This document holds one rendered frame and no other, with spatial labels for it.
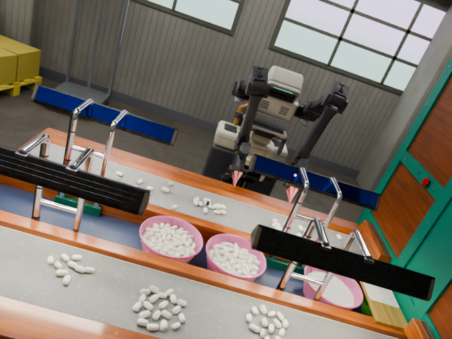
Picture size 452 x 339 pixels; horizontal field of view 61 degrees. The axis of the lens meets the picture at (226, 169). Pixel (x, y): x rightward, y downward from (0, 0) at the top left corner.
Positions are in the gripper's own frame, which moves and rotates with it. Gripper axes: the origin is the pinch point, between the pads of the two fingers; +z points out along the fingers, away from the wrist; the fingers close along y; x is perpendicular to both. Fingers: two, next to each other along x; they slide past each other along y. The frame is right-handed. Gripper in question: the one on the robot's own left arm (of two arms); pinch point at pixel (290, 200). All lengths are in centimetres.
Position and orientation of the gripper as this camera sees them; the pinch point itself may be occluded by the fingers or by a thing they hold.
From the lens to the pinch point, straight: 204.5
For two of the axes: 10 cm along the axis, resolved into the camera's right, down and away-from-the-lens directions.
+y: 9.5, 3.1, 1.0
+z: -2.5, 8.8, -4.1
